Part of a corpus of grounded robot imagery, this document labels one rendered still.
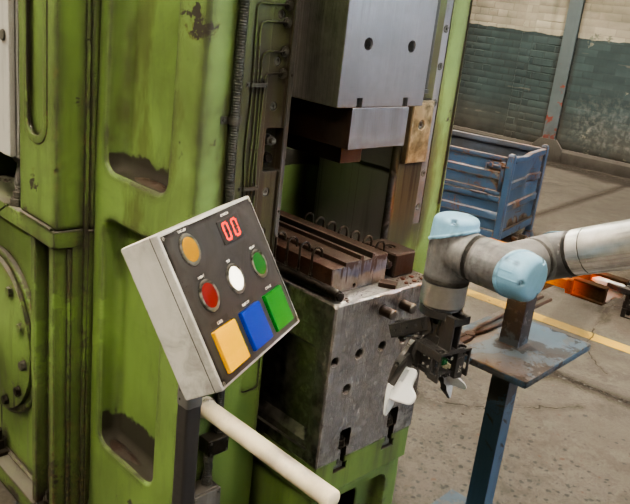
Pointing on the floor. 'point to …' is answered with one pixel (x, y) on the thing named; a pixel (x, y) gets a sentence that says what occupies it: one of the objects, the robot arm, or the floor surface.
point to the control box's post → (186, 449)
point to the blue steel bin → (494, 182)
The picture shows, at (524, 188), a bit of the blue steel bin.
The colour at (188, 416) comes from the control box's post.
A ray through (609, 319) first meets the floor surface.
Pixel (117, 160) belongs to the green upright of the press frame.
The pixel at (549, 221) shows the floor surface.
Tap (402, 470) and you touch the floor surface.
